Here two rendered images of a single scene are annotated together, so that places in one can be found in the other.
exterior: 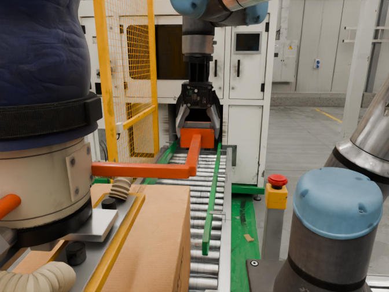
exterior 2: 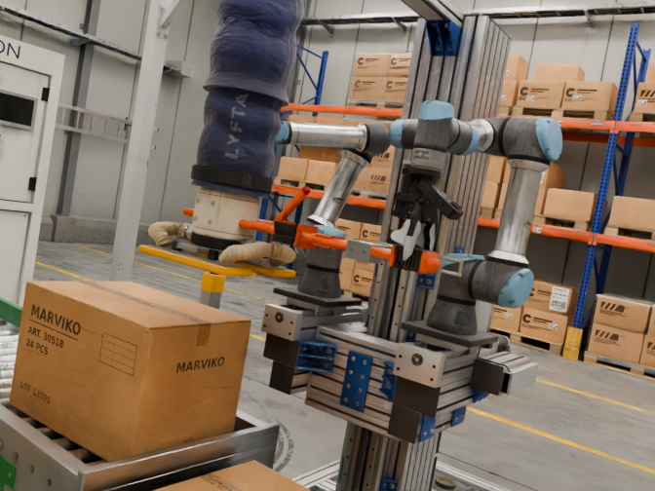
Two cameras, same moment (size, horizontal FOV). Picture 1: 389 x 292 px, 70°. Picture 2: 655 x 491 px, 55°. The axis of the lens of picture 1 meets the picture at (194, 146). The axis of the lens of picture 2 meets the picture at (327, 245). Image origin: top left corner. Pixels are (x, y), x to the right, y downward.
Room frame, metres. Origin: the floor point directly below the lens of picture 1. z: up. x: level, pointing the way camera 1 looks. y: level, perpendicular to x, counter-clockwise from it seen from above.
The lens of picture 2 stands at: (-0.71, 1.64, 1.33)
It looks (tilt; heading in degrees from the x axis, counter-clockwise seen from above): 3 degrees down; 300
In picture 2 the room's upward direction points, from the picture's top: 10 degrees clockwise
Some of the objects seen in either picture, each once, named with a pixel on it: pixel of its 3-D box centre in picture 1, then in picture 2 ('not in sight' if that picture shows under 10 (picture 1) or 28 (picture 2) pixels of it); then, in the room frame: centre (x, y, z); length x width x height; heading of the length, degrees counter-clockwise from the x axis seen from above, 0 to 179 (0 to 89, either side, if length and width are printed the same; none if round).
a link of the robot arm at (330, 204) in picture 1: (333, 218); (326, 245); (0.38, -0.22, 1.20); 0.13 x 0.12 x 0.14; 143
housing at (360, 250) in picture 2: not in sight; (364, 251); (-0.03, 0.30, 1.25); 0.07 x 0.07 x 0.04; 86
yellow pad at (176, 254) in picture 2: not in sight; (194, 254); (0.44, 0.37, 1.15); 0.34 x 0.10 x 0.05; 176
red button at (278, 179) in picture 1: (277, 182); not in sight; (0.92, -0.30, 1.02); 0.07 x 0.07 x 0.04
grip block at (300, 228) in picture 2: not in sight; (294, 234); (0.19, 0.29, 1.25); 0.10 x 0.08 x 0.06; 86
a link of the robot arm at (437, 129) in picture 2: not in sight; (434, 127); (-0.15, 0.30, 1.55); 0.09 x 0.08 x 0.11; 78
